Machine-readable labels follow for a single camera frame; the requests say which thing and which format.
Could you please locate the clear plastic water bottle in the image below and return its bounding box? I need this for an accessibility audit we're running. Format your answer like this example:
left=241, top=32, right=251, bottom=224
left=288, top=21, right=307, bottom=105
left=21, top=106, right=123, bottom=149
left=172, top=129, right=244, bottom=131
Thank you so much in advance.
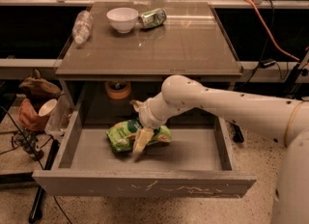
left=72, top=11, right=94, bottom=44

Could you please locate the orange cable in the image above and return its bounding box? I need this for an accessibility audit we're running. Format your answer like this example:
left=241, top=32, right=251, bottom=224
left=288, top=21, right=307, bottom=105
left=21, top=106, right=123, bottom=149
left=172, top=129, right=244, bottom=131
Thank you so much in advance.
left=243, top=0, right=302, bottom=63

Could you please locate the grey cabinet with counter top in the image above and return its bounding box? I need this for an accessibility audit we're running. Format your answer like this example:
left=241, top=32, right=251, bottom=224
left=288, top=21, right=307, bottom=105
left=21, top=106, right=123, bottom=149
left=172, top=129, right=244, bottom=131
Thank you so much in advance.
left=55, top=1, right=244, bottom=113

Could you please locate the orange tape roll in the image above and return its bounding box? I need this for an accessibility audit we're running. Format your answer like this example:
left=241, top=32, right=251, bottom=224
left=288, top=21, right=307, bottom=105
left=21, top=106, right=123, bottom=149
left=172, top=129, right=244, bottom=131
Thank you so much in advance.
left=105, top=81, right=131, bottom=100

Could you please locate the black floor cable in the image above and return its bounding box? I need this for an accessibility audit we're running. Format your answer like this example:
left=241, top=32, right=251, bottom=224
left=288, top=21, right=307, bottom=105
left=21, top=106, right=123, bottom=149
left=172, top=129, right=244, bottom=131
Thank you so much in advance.
left=0, top=105, right=74, bottom=224

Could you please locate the orange cloth bundle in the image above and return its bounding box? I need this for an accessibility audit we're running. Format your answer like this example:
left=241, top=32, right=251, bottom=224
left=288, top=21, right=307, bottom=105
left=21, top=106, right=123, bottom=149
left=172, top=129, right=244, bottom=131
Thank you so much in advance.
left=18, top=98, right=49, bottom=131

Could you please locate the black power adapter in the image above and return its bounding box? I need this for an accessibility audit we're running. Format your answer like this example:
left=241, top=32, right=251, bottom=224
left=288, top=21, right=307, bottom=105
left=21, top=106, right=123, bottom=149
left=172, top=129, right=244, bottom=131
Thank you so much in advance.
left=259, top=59, right=276, bottom=69

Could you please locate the grey open drawer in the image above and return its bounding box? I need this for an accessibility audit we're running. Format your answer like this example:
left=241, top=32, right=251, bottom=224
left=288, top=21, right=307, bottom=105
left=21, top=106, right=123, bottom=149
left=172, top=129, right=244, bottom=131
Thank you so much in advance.
left=33, top=83, right=256, bottom=198

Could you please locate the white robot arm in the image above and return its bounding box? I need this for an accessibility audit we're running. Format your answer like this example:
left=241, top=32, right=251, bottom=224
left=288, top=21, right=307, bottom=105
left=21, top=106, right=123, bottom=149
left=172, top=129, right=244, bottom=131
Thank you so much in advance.
left=133, top=75, right=309, bottom=224

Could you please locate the white cup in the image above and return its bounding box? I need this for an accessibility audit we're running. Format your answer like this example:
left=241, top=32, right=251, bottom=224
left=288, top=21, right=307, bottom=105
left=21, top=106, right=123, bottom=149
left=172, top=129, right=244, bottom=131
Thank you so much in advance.
left=39, top=98, right=58, bottom=117

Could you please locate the brown cloth bag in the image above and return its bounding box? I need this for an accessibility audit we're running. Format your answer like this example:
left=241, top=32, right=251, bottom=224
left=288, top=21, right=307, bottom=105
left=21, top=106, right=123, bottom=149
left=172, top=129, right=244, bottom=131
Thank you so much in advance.
left=19, top=68, right=62, bottom=100

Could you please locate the white ceramic bowl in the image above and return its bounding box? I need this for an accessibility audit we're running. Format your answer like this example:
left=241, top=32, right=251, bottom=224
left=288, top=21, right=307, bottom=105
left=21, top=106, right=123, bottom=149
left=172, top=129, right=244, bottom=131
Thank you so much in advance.
left=106, top=8, right=139, bottom=33

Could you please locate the crushed green soda can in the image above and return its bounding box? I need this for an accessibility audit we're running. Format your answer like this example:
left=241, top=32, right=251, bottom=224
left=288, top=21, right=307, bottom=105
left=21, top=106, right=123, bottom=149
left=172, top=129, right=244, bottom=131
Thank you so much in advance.
left=140, top=8, right=167, bottom=29

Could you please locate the green rice chip bag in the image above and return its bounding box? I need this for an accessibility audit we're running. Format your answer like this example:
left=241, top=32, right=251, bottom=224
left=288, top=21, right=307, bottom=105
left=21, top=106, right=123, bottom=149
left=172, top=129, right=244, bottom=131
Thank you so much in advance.
left=106, top=119, right=172, bottom=154

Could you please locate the clear plastic container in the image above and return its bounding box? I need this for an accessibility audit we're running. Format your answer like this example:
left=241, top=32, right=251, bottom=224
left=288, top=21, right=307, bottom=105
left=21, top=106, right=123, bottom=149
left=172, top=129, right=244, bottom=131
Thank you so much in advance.
left=44, top=95, right=71, bottom=140

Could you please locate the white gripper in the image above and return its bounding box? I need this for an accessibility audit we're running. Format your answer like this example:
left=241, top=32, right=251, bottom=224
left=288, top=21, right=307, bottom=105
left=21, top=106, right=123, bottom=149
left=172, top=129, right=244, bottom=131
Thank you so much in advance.
left=129, top=98, right=166, bottom=161

